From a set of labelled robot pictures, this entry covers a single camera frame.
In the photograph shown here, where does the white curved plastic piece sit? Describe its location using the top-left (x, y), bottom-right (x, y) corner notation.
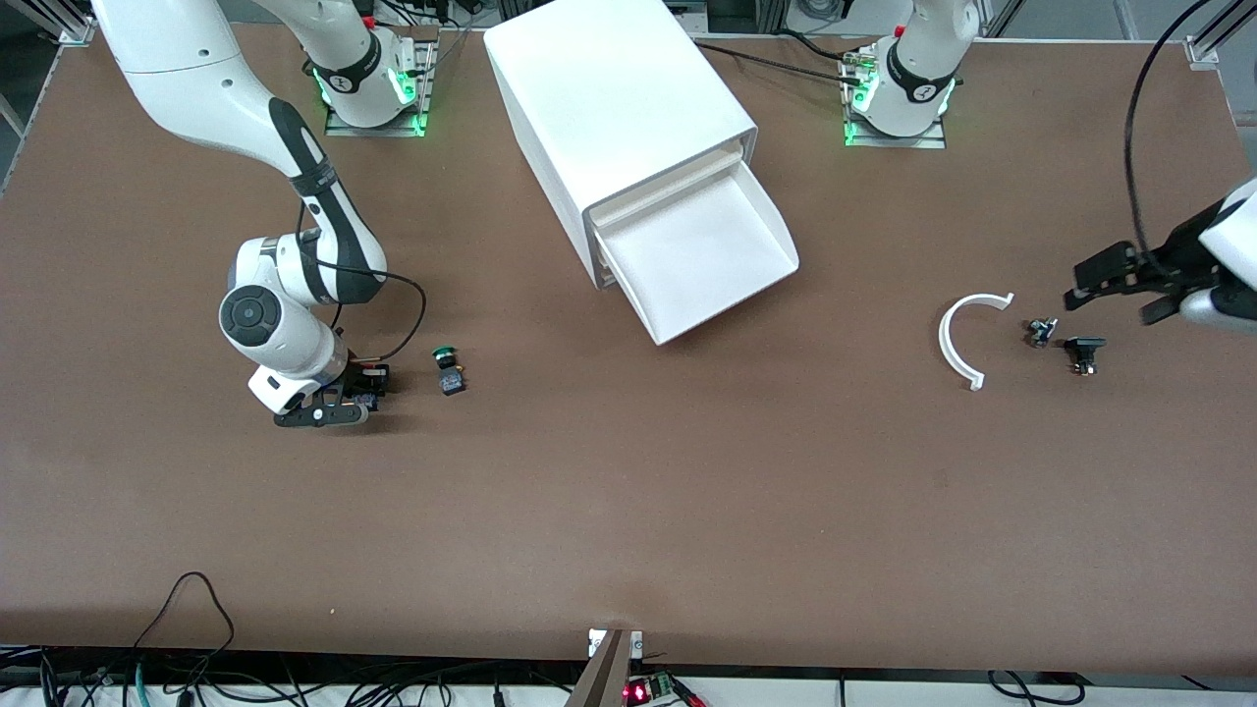
top-left (938, 293), bottom-right (1015, 392)

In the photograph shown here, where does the green push button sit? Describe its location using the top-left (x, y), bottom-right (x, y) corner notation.
top-left (431, 346), bottom-right (468, 398)

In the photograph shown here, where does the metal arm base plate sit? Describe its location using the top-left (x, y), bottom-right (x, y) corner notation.
top-left (324, 39), bottom-right (438, 138)
top-left (842, 47), bottom-right (949, 150)

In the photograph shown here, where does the aluminium frame profile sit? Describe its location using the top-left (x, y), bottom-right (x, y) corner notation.
top-left (1185, 0), bottom-right (1257, 68)
top-left (39, 0), bottom-right (96, 45)

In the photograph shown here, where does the white plastic drawer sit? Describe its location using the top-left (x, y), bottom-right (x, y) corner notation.
top-left (594, 157), bottom-right (801, 347)
top-left (590, 140), bottom-right (745, 235)

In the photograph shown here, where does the black looped cable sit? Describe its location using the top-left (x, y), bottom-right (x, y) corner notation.
top-left (133, 572), bottom-right (237, 654)

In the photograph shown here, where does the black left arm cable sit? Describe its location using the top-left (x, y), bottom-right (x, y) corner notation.
top-left (1122, 0), bottom-right (1219, 281)

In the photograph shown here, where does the white drawer cabinet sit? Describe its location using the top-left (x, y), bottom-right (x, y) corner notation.
top-left (483, 0), bottom-right (759, 291)

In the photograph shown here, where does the tangled black cable bundle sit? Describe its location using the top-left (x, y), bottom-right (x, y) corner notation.
top-left (0, 643), bottom-right (590, 707)

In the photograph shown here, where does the black cable on table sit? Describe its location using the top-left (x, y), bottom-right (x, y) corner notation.
top-left (692, 29), bottom-right (870, 87)

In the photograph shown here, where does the circuit board with red light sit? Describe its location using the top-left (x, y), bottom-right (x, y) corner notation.
top-left (624, 673), bottom-right (703, 707)

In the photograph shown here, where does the grey camera mount pole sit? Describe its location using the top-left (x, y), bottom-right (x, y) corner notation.
top-left (565, 628), bottom-right (634, 707)

